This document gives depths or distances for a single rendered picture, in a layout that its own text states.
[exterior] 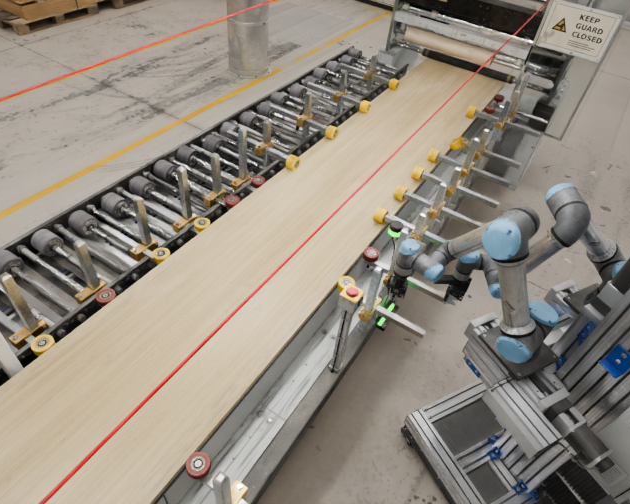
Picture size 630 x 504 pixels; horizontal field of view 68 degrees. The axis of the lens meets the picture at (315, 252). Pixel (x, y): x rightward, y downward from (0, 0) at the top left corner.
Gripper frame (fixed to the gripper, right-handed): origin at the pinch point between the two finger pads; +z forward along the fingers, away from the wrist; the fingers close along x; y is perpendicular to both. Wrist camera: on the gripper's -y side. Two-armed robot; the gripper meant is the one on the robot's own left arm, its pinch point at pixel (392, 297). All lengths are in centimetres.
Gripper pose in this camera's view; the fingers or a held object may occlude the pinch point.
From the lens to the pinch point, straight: 212.0
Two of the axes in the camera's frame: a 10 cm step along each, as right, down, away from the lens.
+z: -0.9, 7.1, 7.0
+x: 9.7, 2.2, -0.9
